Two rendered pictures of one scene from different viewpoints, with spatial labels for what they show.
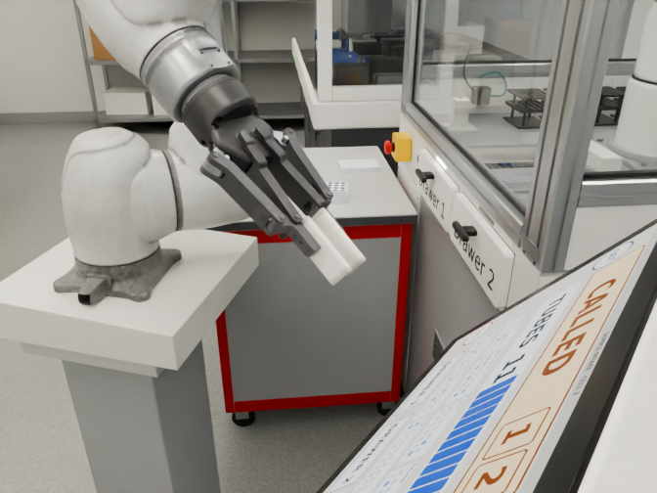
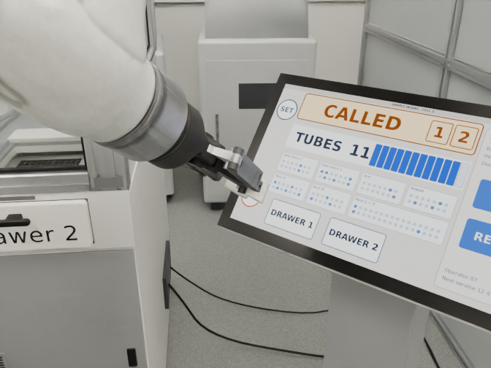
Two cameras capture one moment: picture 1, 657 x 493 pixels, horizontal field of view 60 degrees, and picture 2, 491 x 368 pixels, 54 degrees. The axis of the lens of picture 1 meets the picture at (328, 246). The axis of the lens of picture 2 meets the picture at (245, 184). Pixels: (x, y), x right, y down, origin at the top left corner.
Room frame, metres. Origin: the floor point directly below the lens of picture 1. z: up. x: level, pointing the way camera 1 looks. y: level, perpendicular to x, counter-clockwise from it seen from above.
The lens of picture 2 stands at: (0.52, 0.59, 1.40)
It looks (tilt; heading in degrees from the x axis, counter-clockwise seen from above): 26 degrees down; 270
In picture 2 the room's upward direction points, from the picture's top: straight up
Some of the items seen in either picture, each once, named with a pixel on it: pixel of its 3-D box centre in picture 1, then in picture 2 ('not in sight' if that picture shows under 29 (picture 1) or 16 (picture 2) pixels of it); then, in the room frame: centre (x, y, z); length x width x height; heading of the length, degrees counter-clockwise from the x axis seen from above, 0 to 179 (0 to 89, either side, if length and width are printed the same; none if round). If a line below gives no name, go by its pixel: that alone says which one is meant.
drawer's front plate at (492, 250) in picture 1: (477, 245); (20, 226); (1.00, -0.29, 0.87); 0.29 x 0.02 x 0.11; 6
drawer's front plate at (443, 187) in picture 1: (435, 187); not in sight; (1.31, -0.26, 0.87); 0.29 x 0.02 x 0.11; 6
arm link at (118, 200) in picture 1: (115, 191); not in sight; (0.96, 0.38, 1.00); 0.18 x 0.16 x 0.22; 116
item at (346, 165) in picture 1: (358, 165); not in sight; (1.78, -0.10, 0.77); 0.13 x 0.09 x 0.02; 96
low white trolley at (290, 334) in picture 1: (306, 282); not in sight; (1.69, 0.08, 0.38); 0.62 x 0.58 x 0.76; 6
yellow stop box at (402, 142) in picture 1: (400, 147); not in sight; (1.64, -0.21, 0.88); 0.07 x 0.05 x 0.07; 6
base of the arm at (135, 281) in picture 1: (114, 264); not in sight; (0.94, 0.40, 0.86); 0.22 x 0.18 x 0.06; 171
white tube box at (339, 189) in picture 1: (326, 191); not in sight; (1.53, 0.01, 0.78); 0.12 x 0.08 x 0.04; 86
